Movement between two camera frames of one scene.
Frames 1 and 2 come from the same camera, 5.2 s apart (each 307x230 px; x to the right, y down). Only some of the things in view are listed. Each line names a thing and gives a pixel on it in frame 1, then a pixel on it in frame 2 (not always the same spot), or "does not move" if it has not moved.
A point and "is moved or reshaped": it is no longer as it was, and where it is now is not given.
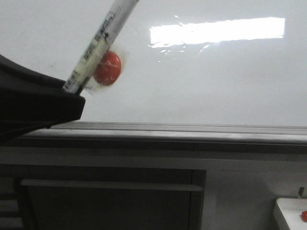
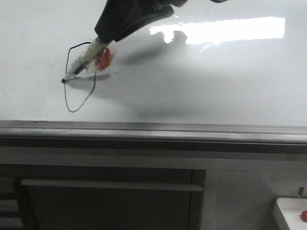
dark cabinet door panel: x=114 y=199 does not move
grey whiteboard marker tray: x=165 y=136 does not move
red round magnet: x=108 y=69 is moved or reshaped
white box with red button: x=290 y=213 does not move
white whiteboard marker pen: x=106 y=31 is moved or reshaped
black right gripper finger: x=29 y=102 → x=115 y=17
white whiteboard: x=231 y=62 does not move
